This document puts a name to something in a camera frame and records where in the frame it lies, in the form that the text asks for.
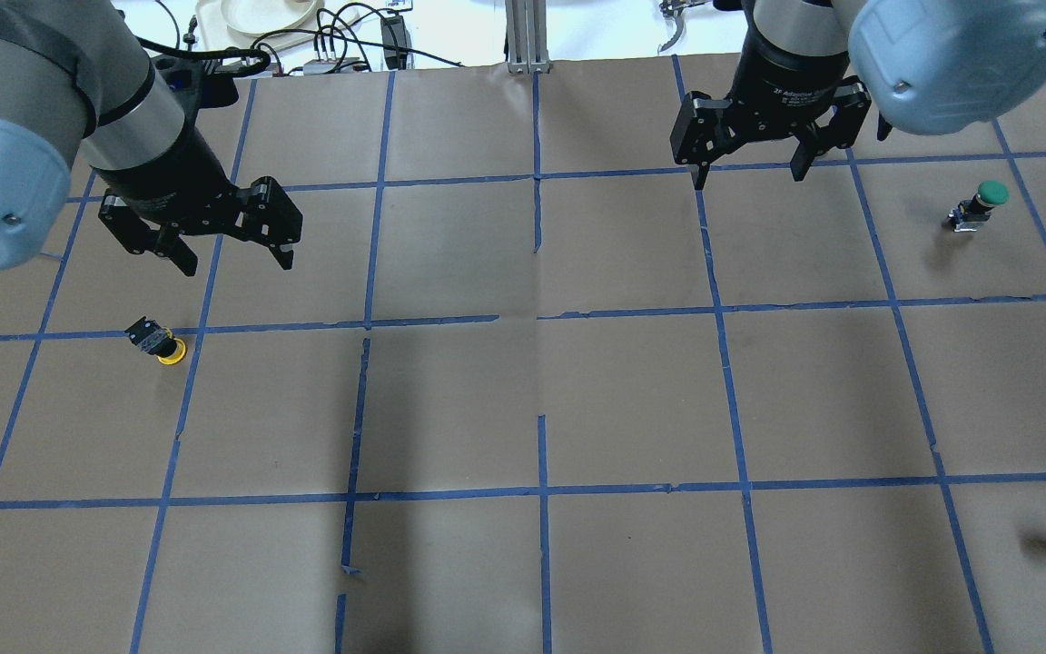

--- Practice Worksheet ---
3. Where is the black power adapter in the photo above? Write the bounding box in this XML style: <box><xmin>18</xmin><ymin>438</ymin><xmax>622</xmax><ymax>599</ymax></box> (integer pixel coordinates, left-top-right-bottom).
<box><xmin>380</xmin><ymin>13</ymin><xmax>411</xmax><ymax>70</ymax></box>

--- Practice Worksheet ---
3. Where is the yellow push button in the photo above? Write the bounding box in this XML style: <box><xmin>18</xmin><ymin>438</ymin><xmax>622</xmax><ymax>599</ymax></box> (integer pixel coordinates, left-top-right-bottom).
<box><xmin>124</xmin><ymin>316</ymin><xmax>187</xmax><ymax>367</ymax></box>

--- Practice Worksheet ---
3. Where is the beige tray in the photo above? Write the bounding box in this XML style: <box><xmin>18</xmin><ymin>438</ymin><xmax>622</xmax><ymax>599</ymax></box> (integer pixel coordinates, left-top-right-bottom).
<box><xmin>192</xmin><ymin>1</ymin><xmax>360</xmax><ymax>67</ymax></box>

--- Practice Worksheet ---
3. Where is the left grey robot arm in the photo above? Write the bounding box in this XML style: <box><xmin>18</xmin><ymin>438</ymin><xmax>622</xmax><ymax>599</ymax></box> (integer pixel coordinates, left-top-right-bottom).
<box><xmin>0</xmin><ymin>1</ymin><xmax>303</xmax><ymax>276</ymax></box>

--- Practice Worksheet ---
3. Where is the push button on stand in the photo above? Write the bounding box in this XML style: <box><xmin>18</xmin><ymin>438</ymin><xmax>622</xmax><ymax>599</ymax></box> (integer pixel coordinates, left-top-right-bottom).
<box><xmin>943</xmin><ymin>181</ymin><xmax>1010</xmax><ymax>234</ymax></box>

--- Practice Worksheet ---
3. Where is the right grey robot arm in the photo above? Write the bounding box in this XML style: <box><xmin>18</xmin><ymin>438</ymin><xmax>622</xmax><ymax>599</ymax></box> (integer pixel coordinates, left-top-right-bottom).
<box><xmin>669</xmin><ymin>1</ymin><xmax>1046</xmax><ymax>190</ymax></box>

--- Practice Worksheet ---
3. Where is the aluminium frame post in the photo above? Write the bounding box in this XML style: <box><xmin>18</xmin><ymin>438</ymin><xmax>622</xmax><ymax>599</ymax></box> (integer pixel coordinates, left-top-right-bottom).
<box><xmin>503</xmin><ymin>0</ymin><xmax>551</xmax><ymax>74</ymax></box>

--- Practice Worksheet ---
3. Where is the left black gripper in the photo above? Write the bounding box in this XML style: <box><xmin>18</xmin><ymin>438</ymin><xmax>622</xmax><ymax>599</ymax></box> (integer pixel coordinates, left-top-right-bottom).
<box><xmin>98</xmin><ymin>145</ymin><xmax>303</xmax><ymax>277</ymax></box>

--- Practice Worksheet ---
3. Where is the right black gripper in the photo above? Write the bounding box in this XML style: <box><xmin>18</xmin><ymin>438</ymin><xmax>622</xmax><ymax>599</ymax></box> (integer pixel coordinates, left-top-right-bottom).
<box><xmin>669</xmin><ymin>36</ymin><xmax>872</xmax><ymax>191</ymax></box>

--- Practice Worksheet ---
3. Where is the beige plate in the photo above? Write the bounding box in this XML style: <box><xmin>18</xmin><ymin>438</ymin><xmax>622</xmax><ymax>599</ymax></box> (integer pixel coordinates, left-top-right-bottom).
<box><xmin>219</xmin><ymin>0</ymin><xmax>320</xmax><ymax>36</ymax></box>

